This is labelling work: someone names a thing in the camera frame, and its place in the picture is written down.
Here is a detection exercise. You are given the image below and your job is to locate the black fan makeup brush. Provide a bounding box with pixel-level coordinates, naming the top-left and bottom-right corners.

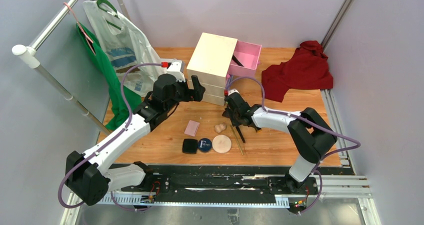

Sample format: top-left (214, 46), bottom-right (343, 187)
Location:
top-left (222, 111), bottom-right (246, 144)

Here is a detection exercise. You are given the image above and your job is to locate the thin gold brush handle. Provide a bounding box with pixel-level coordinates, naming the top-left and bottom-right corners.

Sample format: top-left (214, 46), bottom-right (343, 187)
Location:
top-left (230, 125), bottom-right (244, 156)

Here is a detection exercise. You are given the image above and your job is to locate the white mini drawer cabinet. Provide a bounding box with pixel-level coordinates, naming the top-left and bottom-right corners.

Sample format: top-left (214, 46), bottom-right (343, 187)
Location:
top-left (186, 32), bottom-right (238, 106)

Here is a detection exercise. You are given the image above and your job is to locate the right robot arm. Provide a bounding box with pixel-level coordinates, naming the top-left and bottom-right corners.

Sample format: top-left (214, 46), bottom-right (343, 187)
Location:
top-left (222, 89), bottom-right (338, 194)

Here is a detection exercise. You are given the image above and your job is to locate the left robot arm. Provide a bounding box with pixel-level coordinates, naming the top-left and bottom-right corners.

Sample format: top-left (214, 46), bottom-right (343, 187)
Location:
top-left (59, 73), bottom-right (206, 206)

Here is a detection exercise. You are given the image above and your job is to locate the beige makeup sponge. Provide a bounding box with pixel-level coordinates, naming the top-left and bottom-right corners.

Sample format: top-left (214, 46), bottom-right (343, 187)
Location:
top-left (214, 122), bottom-right (227, 134)

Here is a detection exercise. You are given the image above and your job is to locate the round beige powder puff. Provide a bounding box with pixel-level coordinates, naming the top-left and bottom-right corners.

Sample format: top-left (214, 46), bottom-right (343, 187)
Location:
top-left (212, 134), bottom-right (232, 154)

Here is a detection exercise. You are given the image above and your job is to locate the pink square pad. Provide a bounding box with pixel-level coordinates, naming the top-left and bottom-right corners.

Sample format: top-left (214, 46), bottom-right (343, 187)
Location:
top-left (184, 120), bottom-right (200, 137)

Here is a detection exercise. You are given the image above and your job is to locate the round navy compact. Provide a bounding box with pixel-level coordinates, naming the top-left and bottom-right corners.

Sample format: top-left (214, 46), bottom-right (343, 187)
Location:
top-left (197, 138), bottom-right (213, 153)

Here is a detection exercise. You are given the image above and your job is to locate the black square compact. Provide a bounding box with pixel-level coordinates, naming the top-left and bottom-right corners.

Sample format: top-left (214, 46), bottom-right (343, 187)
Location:
top-left (182, 138), bottom-right (198, 155)

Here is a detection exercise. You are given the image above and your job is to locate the green cloth bag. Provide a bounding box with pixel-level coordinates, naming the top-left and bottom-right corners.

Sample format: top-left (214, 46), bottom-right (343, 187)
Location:
top-left (75, 24), bottom-right (129, 131)

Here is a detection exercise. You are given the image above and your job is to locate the white plastic bag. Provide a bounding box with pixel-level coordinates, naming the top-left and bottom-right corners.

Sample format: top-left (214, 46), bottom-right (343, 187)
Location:
top-left (82, 0), bottom-right (166, 97)

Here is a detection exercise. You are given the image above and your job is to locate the red cloth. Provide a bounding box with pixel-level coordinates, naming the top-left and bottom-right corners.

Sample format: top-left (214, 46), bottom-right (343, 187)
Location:
top-left (261, 40), bottom-right (334, 102)

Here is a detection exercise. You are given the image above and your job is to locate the pink clothes hanger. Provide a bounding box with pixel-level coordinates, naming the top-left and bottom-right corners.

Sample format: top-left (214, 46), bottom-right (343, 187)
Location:
top-left (63, 2), bottom-right (96, 55)

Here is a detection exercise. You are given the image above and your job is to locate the green clothes hanger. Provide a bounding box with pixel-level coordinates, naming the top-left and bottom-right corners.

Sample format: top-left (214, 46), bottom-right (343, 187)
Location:
top-left (96, 0), bottom-right (119, 19)

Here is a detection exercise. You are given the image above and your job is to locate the metal clothes rack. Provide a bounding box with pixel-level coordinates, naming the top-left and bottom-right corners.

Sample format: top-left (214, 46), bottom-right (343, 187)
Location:
top-left (11, 0), bottom-right (127, 138)

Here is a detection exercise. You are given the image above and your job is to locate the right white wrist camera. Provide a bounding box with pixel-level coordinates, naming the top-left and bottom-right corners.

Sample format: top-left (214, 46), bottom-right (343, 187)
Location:
top-left (224, 89), bottom-right (239, 97)

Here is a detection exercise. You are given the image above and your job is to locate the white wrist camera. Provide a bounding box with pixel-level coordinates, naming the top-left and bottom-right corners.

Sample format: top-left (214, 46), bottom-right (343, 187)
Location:
top-left (166, 59), bottom-right (186, 82)
top-left (224, 89), bottom-right (239, 97)

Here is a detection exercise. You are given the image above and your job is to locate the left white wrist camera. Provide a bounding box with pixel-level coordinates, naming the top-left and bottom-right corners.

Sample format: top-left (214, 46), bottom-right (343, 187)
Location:
top-left (166, 59), bottom-right (186, 82)

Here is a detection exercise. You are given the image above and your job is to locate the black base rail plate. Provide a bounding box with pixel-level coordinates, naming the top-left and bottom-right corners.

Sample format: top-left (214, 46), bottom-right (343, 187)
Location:
top-left (120, 164), bottom-right (320, 204)

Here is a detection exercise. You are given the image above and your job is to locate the aluminium frame rail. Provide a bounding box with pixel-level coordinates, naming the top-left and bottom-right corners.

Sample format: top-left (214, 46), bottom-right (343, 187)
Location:
top-left (319, 89), bottom-right (373, 200)

